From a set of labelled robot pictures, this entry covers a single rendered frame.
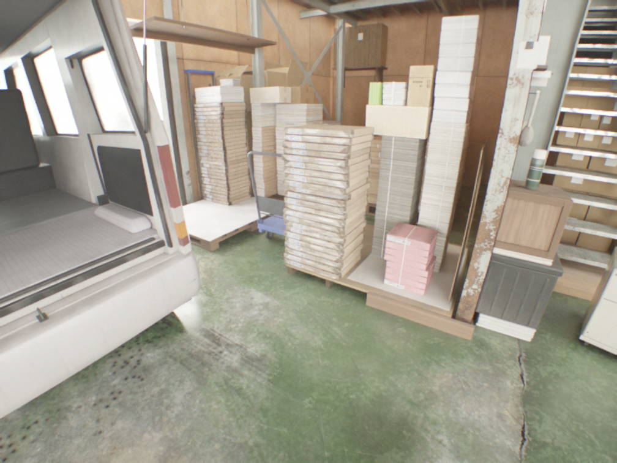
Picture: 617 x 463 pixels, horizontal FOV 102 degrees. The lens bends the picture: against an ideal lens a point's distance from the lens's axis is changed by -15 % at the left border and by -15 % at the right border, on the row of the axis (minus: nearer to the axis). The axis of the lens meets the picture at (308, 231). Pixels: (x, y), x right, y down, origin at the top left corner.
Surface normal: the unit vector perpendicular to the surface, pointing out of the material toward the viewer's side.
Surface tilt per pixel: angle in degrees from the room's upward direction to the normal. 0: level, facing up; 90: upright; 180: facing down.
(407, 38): 90
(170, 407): 0
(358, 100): 90
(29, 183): 90
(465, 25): 90
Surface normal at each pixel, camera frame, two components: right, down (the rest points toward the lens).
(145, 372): 0.00, -0.91
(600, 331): -0.75, 0.26
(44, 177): 0.84, 0.22
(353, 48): -0.55, 0.33
